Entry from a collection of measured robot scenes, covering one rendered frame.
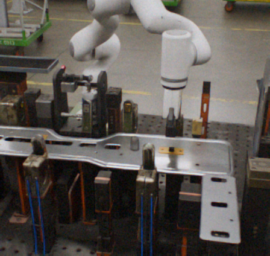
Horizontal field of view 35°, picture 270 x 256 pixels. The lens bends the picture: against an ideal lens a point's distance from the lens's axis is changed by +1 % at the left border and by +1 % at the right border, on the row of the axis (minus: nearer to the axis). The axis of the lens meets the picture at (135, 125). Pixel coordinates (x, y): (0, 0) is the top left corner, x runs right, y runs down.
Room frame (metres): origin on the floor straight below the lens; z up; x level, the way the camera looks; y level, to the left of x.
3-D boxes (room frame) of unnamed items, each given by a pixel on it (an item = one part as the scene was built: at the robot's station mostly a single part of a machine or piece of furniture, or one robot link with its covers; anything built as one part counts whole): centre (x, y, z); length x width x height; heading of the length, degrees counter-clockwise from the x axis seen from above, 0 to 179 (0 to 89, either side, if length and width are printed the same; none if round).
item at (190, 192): (1.05, -0.16, 0.84); 0.11 x 0.10 x 0.28; 171
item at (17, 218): (1.33, 0.42, 0.84); 0.17 x 0.06 x 0.29; 171
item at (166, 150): (1.24, -0.12, 1.01); 0.08 x 0.04 x 0.01; 81
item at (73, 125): (1.51, 0.21, 0.94); 0.18 x 0.13 x 0.49; 81
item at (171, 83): (1.25, -0.12, 1.26); 0.09 x 0.08 x 0.03; 171
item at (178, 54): (1.24, -0.12, 1.34); 0.09 x 0.08 x 0.13; 115
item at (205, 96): (1.38, -0.24, 0.95); 0.03 x 0.01 x 0.50; 81
